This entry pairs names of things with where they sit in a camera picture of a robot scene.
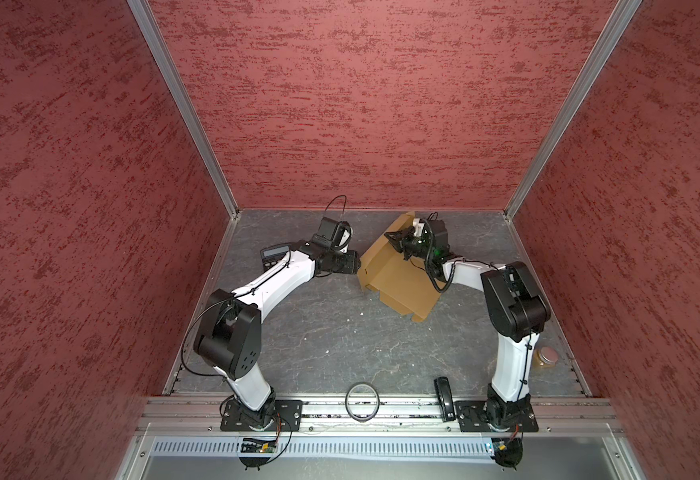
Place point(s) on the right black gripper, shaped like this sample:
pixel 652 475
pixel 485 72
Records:
pixel 400 240

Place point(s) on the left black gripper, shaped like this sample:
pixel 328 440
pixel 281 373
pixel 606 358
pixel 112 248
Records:
pixel 351 266

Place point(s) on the brown cardboard box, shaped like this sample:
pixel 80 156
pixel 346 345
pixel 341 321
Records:
pixel 401 285

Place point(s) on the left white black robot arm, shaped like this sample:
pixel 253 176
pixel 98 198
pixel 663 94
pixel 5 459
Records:
pixel 229 334

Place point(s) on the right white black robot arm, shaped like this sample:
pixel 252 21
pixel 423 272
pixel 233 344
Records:
pixel 516 308

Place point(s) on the black desk calculator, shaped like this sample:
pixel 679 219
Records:
pixel 272 255

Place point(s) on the jar with pink lid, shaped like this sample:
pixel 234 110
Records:
pixel 545 357

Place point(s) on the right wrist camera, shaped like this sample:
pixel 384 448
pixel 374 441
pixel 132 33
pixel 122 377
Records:
pixel 434 231

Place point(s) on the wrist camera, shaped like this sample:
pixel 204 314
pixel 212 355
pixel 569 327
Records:
pixel 434 231
pixel 333 234

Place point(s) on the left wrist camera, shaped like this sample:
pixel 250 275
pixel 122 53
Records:
pixel 333 234

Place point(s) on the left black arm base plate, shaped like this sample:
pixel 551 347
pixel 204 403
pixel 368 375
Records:
pixel 287 414

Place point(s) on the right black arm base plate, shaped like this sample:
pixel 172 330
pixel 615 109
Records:
pixel 496 417

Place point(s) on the aluminium front rail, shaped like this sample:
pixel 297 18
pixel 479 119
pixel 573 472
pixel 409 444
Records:
pixel 404 415

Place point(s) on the white perforated cable duct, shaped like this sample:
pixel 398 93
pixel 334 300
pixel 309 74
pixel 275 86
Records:
pixel 377 448

